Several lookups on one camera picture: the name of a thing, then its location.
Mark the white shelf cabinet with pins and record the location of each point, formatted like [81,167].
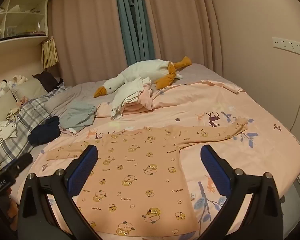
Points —
[22,12]

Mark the white goose plush toy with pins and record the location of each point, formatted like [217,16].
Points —
[145,70]

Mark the beige pillow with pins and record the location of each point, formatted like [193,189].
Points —
[30,87]
[1,105]

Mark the pink curtain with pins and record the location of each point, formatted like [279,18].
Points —
[90,30]
[185,25]

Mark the white crumpled cloth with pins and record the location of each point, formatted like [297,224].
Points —
[3,128]

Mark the white clothes pile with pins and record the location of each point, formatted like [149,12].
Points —
[125,92]

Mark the small striped curtain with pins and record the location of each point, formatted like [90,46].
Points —
[49,52]

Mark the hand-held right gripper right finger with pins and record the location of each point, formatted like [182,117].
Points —
[215,170]

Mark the white wall power strip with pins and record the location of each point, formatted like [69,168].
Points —
[290,44]

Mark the black and white plush dog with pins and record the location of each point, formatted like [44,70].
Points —
[2,87]

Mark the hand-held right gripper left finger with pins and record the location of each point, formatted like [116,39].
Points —
[83,167]

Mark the beige plush toy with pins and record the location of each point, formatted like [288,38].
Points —
[18,79]

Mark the pink folded clothes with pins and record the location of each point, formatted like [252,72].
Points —
[145,98]

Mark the grey-blue garment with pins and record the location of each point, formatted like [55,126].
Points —
[77,115]

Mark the grey plaid blanket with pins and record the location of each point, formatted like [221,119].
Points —
[30,112]

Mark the pink animal-print blanket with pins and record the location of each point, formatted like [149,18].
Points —
[240,100]

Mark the dark brown pillow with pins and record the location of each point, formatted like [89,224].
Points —
[46,80]

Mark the teal curtain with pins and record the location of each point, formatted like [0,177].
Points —
[133,17]

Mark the peach printed long-sleeve shirt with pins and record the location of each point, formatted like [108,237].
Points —
[140,167]

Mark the dark navy garment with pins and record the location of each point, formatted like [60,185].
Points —
[45,131]

